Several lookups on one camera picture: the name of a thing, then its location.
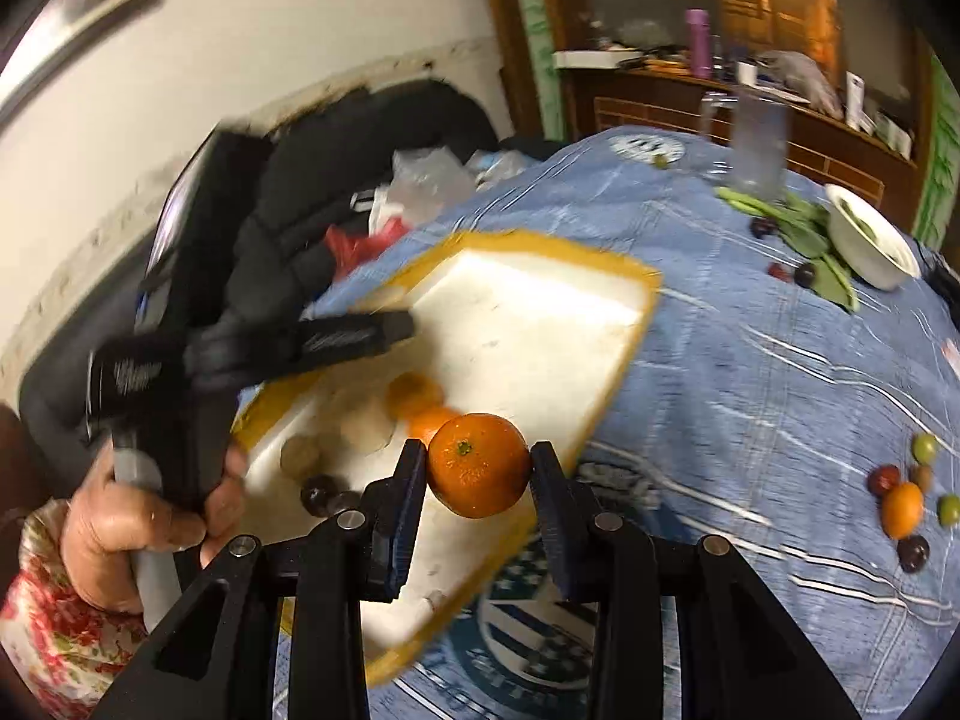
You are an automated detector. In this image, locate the large orange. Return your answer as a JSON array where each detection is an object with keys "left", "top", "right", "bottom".
[{"left": 428, "top": 413, "right": 532, "bottom": 518}]

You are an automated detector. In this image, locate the brown kiwi fruit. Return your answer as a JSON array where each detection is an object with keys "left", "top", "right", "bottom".
[{"left": 908, "top": 463, "right": 935, "bottom": 494}]

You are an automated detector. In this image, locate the green grape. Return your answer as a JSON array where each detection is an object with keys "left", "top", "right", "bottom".
[
  {"left": 937, "top": 493, "right": 960, "bottom": 530},
  {"left": 911, "top": 433, "right": 940, "bottom": 466}
]

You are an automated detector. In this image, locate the floral sleeve forearm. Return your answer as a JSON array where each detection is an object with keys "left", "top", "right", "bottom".
[{"left": 2, "top": 499, "right": 146, "bottom": 718}]

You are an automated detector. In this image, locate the person's left hand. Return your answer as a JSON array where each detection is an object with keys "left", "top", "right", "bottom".
[{"left": 60, "top": 442, "right": 247, "bottom": 614}]

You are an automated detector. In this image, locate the orange tangerine in tray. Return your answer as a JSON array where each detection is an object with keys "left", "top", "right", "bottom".
[
  {"left": 407, "top": 405, "right": 460, "bottom": 447},
  {"left": 384, "top": 371, "right": 446, "bottom": 421}
]

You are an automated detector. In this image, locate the white foam tray yellow rim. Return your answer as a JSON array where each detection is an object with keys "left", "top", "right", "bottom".
[{"left": 231, "top": 227, "right": 666, "bottom": 689}]

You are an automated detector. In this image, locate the red plastic bag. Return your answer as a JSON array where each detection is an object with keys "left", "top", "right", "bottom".
[{"left": 324, "top": 216, "right": 409, "bottom": 281}]

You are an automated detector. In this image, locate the blue plaid tablecloth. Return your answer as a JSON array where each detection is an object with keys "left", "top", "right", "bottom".
[{"left": 308, "top": 127, "right": 958, "bottom": 718}]

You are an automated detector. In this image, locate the black leather sofa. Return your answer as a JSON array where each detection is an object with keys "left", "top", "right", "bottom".
[{"left": 13, "top": 78, "right": 571, "bottom": 467}]

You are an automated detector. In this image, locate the red jujube date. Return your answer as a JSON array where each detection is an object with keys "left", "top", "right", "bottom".
[{"left": 867, "top": 463, "right": 901, "bottom": 499}]

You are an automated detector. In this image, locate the clear plastic bag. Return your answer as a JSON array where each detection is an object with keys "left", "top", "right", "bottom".
[{"left": 368, "top": 148, "right": 475, "bottom": 234}]

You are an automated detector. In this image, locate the small red fruit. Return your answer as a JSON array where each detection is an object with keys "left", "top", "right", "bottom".
[{"left": 768, "top": 263, "right": 793, "bottom": 283}]

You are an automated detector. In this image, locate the small orange tangerine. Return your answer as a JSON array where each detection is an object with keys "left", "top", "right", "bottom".
[{"left": 880, "top": 481, "right": 924, "bottom": 541}]

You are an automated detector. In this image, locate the dark plum near vegetables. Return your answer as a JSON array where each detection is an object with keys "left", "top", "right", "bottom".
[{"left": 793, "top": 262, "right": 817, "bottom": 289}]

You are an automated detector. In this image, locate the dark plum on table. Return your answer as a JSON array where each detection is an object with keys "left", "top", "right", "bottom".
[{"left": 896, "top": 533, "right": 931, "bottom": 574}]

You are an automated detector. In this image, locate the dark cherry near mug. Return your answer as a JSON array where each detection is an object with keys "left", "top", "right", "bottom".
[{"left": 750, "top": 218, "right": 778, "bottom": 239}]

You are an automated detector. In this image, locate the green leafy vegetable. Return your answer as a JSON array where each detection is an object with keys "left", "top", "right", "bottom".
[{"left": 715, "top": 187, "right": 861, "bottom": 314}]

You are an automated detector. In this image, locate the white ceramic bowl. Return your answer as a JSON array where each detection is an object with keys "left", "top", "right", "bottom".
[{"left": 823, "top": 184, "right": 921, "bottom": 291}]

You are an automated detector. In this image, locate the white red paper card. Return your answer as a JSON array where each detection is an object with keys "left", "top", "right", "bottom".
[{"left": 940, "top": 338, "right": 960, "bottom": 377}]

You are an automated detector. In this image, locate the clear glass mug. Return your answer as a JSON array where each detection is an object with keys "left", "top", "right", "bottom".
[{"left": 700, "top": 86, "right": 791, "bottom": 202}]

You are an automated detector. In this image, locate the wooden sideboard cabinet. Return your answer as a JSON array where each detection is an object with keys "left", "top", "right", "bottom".
[{"left": 553, "top": 50, "right": 923, "bottom": 232}]

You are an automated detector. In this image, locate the pink plastic bag on cabinet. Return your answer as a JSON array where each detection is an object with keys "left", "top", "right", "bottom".
[{"left": 757, "top": 50, "right": 843, "bottom": 121}]

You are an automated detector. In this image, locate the purple thermos bottle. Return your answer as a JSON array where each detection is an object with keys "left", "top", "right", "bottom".
[{"left": 685, "top": 8, "right": 713, "bottom": 80}]

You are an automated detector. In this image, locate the white tube box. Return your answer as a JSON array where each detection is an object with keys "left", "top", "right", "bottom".
[{"left": 846, "top": 71, "right": 869, "bottom": 132}]

